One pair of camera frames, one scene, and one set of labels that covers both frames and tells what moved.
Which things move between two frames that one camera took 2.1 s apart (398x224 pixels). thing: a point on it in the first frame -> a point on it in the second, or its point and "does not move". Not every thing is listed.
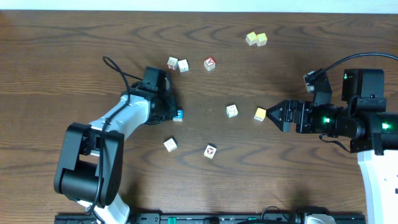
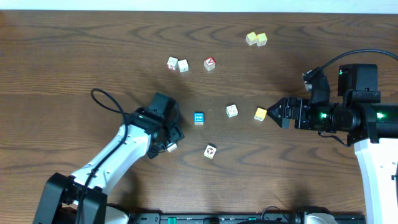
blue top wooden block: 179,118 -> 199,118
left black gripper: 170,109 -> 175,135
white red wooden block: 171,63 does not move
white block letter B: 170,144 does not move
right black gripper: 305,109 does not move
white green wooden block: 232,111 does not move
